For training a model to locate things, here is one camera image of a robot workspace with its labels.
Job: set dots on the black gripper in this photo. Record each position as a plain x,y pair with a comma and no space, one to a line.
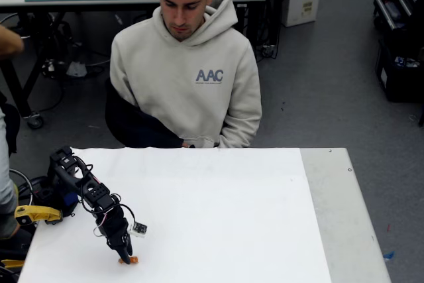
118,238

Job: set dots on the small orange snack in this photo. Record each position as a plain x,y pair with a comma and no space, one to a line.
134,259

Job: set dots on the black robot arm blue base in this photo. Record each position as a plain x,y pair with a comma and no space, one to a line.
96,195

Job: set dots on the bare forearm of person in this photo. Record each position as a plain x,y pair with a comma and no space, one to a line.
10,42

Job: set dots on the white paper sheet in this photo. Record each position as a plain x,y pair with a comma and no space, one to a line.
215,213

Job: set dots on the person in grey clothing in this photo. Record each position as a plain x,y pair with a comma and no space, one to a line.
5,180

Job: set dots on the grey caster wheel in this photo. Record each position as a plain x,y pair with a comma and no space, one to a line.
35,121

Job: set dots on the man in beige hoodie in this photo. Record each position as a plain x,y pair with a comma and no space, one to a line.
185,97

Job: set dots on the blue tape scrap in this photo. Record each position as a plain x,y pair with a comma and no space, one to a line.
389,256

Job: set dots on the black storage crate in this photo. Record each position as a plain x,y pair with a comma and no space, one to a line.
401,81

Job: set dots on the small white gripper camera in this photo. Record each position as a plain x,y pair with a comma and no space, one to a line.
138,229

